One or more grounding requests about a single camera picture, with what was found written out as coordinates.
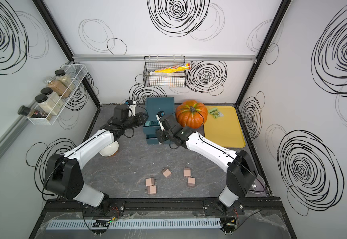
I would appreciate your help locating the clear wall spice shelf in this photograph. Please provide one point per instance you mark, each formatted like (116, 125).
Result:
(62, 99)

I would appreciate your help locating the yellow snack tube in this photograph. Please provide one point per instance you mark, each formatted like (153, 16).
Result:
(173, 69)

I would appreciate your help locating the yellow tray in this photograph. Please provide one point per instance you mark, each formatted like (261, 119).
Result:
(225, 131)

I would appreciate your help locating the spice jar cream powder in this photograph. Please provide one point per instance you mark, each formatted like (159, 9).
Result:
(47, 104)

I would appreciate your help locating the purple bowl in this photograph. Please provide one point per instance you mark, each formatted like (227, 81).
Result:
(258, 186)

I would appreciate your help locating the orange pumpkin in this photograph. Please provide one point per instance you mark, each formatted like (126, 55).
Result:
(192, 114)

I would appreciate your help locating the spice jar white powder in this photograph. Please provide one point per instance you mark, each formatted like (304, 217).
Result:
(53, 95)

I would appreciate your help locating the spice jar brown powder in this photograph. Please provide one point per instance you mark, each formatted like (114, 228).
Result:
(61, 83)

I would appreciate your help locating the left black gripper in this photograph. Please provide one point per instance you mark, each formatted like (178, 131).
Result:
(140, 117)

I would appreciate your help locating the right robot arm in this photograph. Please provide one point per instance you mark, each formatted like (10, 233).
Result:
(238, 165)

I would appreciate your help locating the black wire wall basket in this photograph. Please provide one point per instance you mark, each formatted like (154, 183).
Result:
(163, 80)

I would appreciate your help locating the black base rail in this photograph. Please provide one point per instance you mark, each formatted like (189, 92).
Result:
(210, 206)

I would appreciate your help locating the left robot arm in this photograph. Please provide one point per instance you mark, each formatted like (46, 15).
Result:
(63, 175)

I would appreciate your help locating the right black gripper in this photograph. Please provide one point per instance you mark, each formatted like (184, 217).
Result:
(159, 133)

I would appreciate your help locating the small dark spice bottle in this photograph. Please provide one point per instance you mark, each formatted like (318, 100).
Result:
(31, 113)

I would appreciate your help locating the green snack packet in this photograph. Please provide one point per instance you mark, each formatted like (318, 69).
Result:
(215, 112)

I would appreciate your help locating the grey cable duct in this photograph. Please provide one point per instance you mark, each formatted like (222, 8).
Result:
(120, 224)

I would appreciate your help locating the white bowl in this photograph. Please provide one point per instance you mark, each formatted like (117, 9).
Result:
(110, 150)

